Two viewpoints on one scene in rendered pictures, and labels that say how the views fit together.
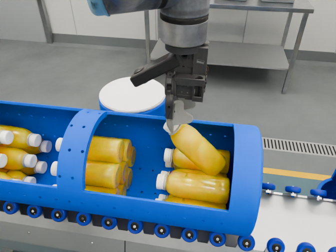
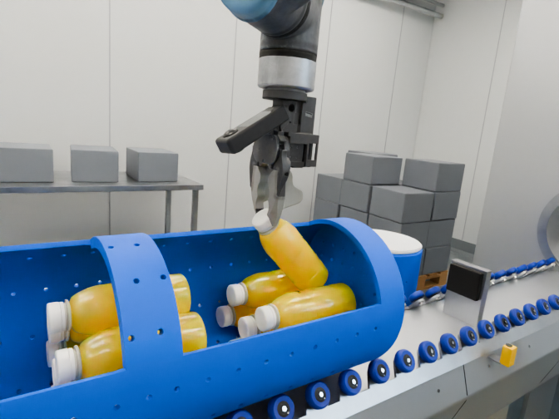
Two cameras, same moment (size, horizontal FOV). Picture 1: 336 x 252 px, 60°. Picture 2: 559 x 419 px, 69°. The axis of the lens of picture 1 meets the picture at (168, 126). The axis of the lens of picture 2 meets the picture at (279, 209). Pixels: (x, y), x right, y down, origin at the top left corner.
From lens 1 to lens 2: 0.52 m
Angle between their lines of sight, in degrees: 48
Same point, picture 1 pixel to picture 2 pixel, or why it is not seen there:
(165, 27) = (283, 63)
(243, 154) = (359, 232)
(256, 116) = not seen: hidden behind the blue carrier
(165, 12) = (285, 44)
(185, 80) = (300, 135)
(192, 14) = (314, 47)
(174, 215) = (325, 340)
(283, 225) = not seen: hidden behind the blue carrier
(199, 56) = (308, 108)
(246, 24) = (111, 219)
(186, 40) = (308, 78)
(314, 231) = (407, 341)
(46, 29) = not seen: outside the picture
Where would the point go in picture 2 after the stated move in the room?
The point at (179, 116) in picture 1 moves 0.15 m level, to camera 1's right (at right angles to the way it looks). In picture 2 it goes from (289, 193) to (346, 189)
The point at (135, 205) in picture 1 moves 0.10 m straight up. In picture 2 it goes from (274, 346) to (280, 277)
